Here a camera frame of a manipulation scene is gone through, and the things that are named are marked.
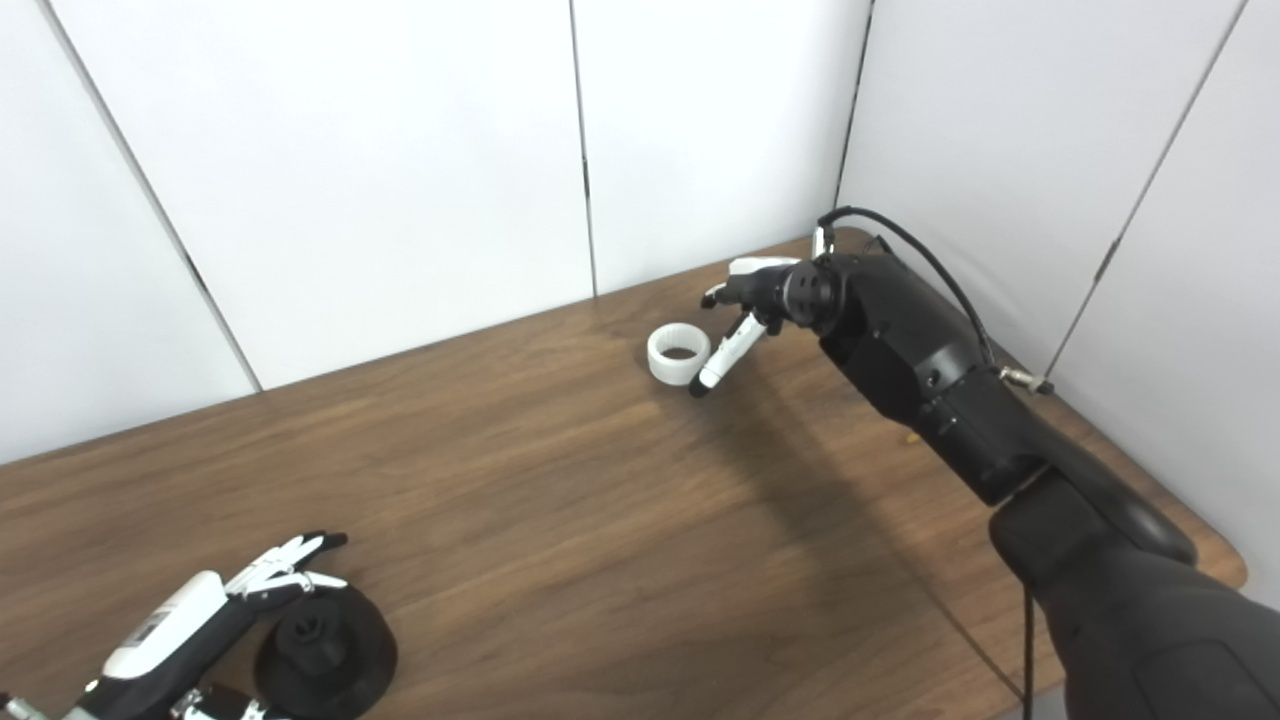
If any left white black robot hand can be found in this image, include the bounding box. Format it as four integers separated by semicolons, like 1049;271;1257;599
55;532;351;720

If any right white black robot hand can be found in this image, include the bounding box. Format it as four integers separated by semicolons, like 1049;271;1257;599
688;256;816;399

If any white toothed ring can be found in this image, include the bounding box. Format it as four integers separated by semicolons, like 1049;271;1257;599
646;322;713;388

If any round black part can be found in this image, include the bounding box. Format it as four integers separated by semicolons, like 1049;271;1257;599
253;590;399;720

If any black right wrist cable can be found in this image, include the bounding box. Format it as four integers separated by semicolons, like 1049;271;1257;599
812;205;1056;396

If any black right elbow cable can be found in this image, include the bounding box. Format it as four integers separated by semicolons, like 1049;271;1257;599
1018;588;1038;720

